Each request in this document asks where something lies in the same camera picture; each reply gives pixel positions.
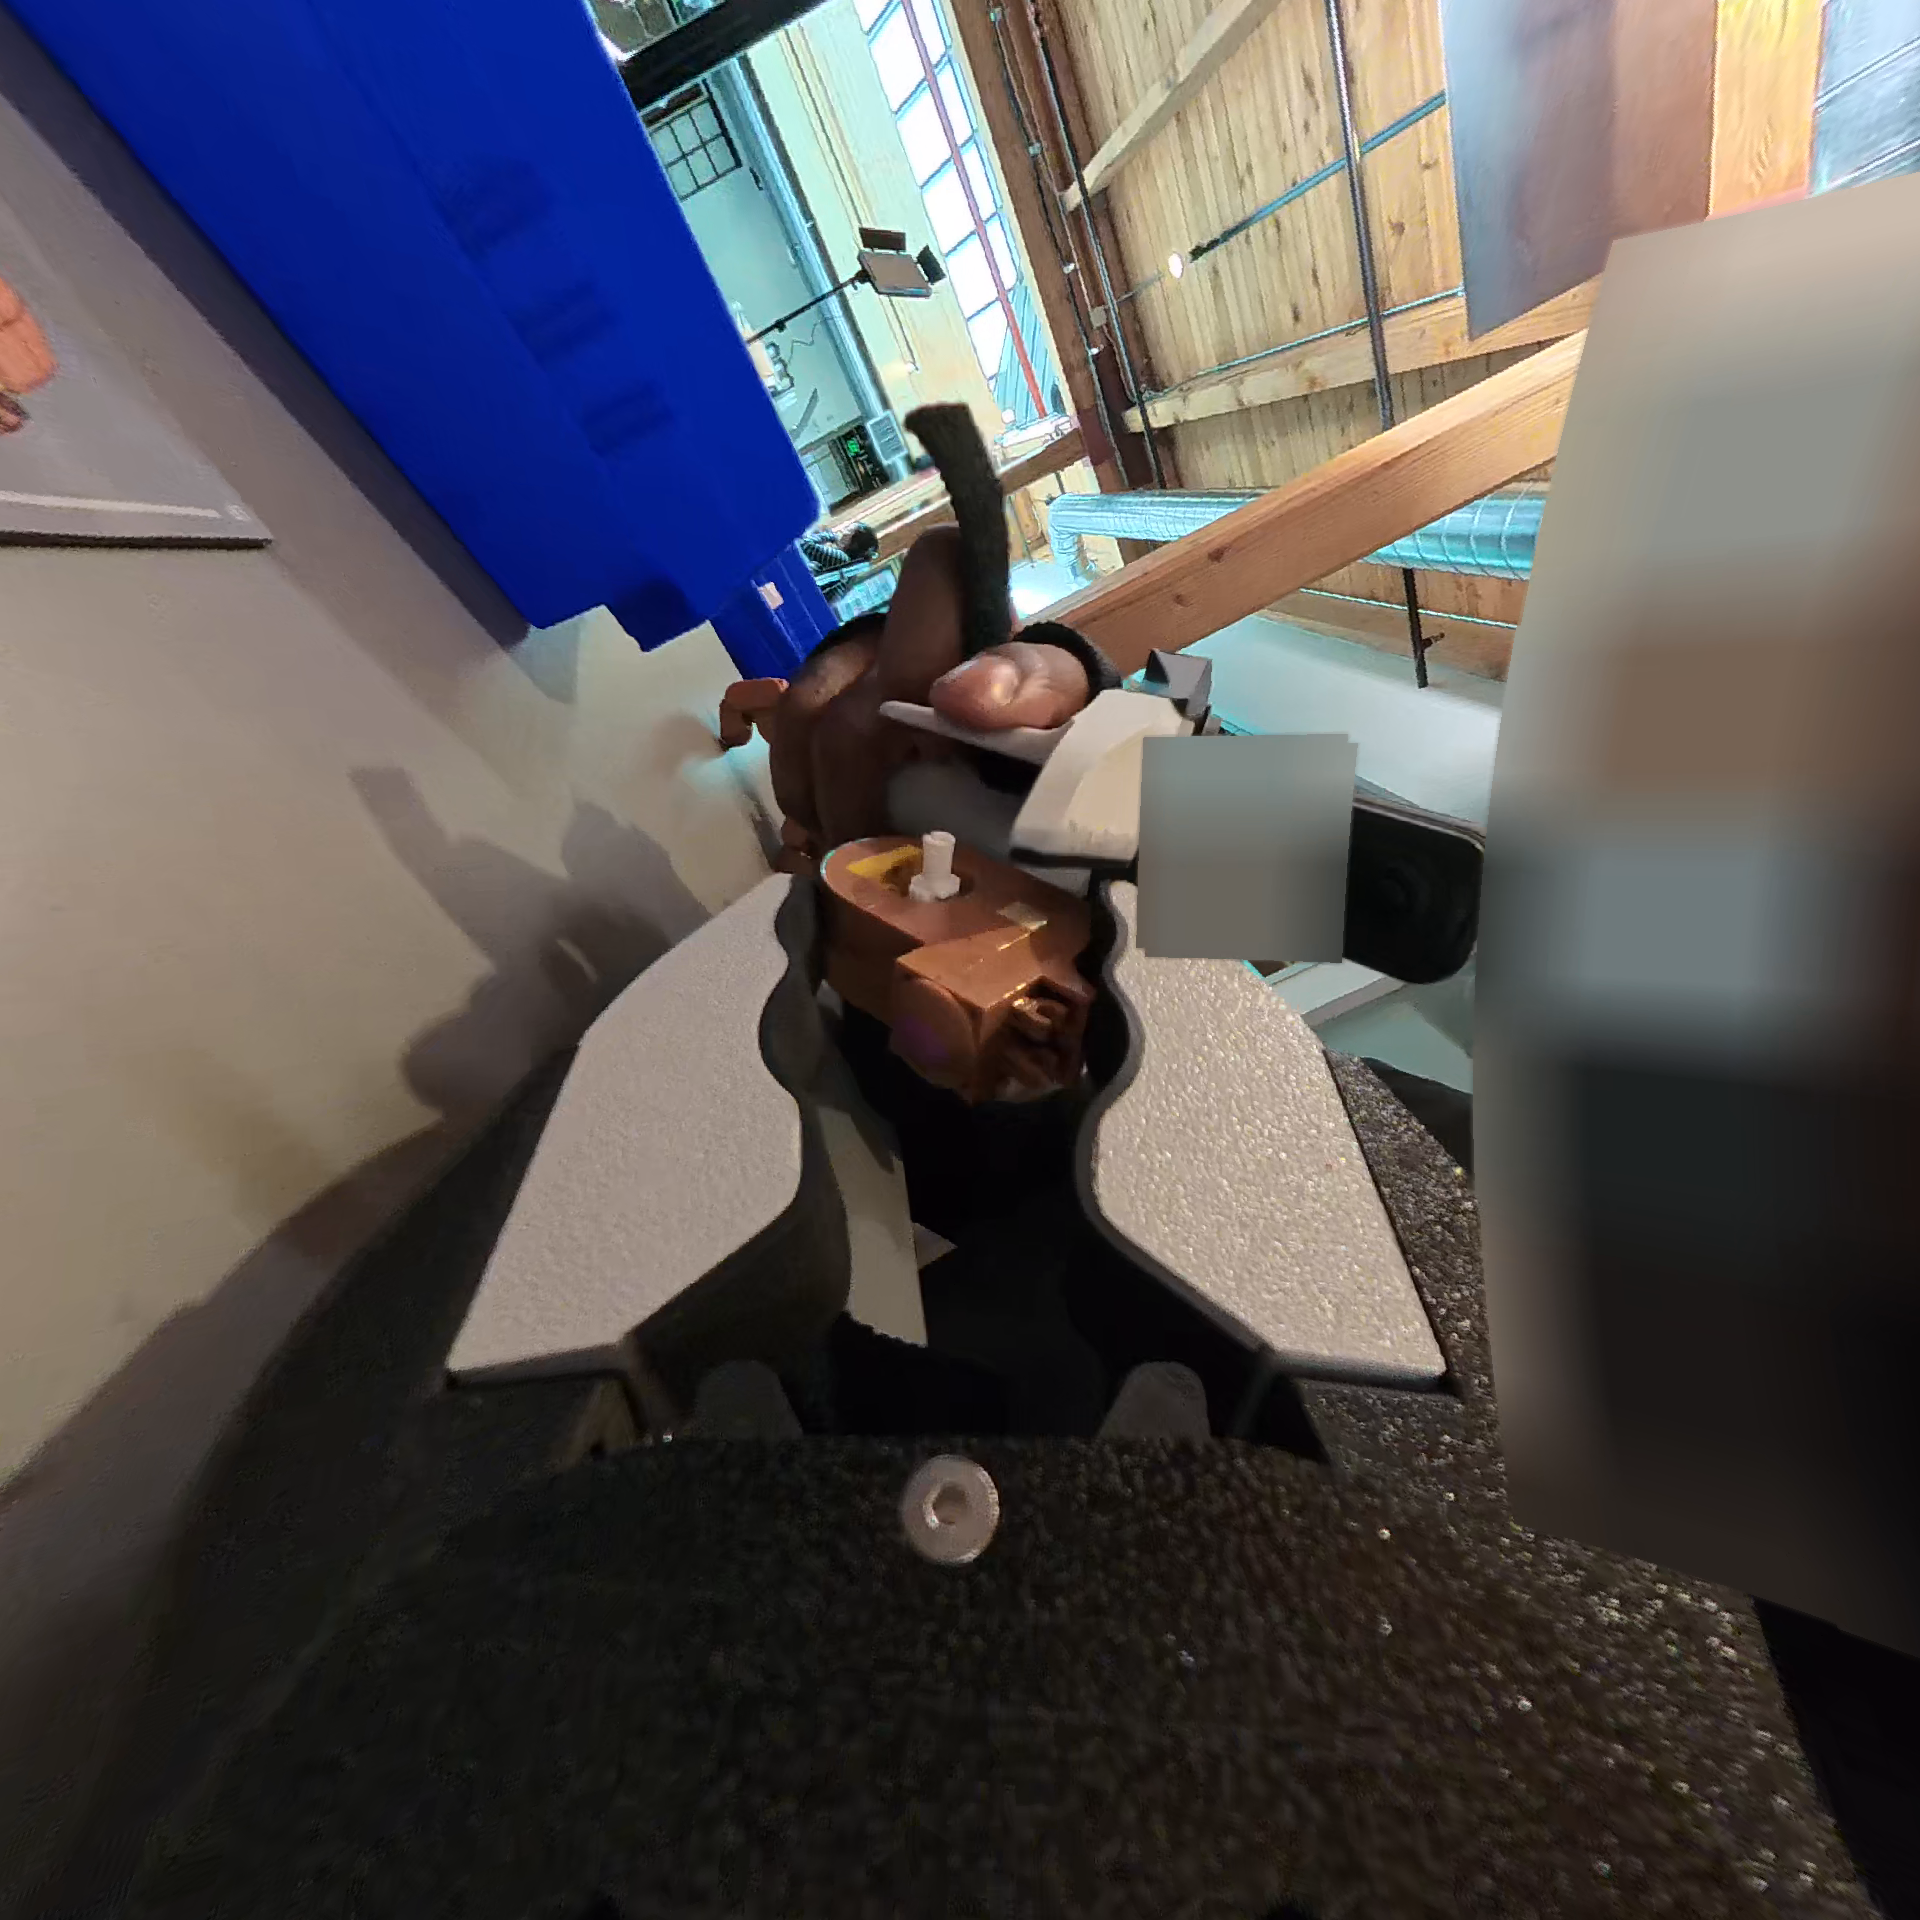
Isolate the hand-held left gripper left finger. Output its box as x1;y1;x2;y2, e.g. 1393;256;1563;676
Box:
451;878;811;1384

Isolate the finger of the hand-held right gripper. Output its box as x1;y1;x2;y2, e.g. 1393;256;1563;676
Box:
878;696;1191;866

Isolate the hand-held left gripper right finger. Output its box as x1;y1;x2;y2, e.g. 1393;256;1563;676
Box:
1075;880;1448;1387

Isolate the round brown brick assembly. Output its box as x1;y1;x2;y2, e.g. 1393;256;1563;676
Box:
813;832;1100;1108

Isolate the grey desk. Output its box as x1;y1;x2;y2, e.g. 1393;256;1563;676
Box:
0;92;797;1801

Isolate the wooden beam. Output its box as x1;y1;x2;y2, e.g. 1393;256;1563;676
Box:
1052;331;1593;681

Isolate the black tripod lamp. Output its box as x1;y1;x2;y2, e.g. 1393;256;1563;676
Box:
745;226;950;347

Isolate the row of blue plastic bins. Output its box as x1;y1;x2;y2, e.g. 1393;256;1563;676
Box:
0;0;848;681

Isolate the grey instruction booklet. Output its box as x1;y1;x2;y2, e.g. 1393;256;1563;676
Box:
0;273;271;552

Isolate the silver ventilation duct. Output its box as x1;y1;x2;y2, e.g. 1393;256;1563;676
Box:
1041;490;1549;589

